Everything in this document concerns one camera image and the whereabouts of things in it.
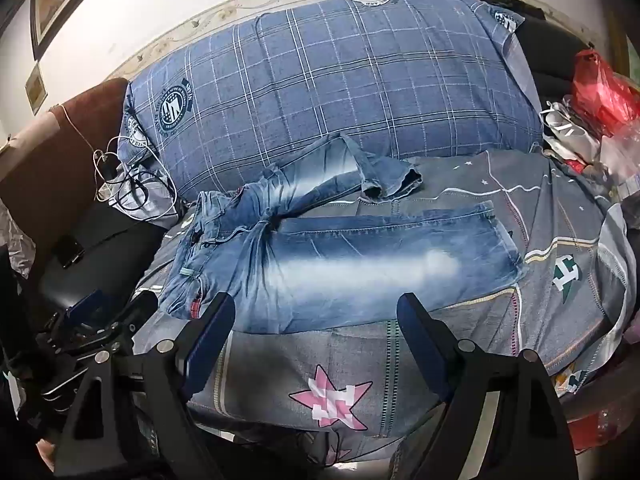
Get black cushion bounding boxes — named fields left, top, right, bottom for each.
left=37, top=200, right=169, bottom=322

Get red packet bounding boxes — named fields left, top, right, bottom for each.
left=569, top=399, right=640, bottom=454

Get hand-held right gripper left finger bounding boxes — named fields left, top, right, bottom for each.
left=52, top=292, right=237, bottom=480

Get white cable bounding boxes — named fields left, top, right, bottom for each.
left=61, top=104, right=177, bottom=222

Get black cable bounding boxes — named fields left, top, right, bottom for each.
left=106, top=164, right=172, bottom=212

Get blue plaid pillow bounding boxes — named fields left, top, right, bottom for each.
left=122, top=0, right=546, bottom=202

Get grey printed bed sheet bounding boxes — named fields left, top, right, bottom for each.
left=127, top=150, right=640, bottom=480

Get black phone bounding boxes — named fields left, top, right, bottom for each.
left=54, top=239, right=87, bottom=269

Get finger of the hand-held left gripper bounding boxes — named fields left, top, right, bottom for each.
left=60, top=292, right=104, bottom=332
left=107, top=290, right=160, bottom=337

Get faded blue jeans pants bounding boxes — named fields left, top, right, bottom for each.
left=159, top=132, right=529, bottom=336

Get brown headboard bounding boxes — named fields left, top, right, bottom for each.
left=0, top=77, right=131, bottom=271

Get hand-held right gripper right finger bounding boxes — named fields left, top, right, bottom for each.
left=395, top=292, right=581, bottom=480

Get clear plastic bag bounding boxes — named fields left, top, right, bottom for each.
left=599, top=129, right=640, bottom=197

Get small wall sign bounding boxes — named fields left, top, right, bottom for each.
left=24, top=61, right=49, bottom=114

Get red plastic bag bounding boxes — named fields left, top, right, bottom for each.
left=571, top=49, right=640, bottom=137

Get black clip object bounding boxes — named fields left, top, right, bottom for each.
left=454, top=0, right=542, bottom=17

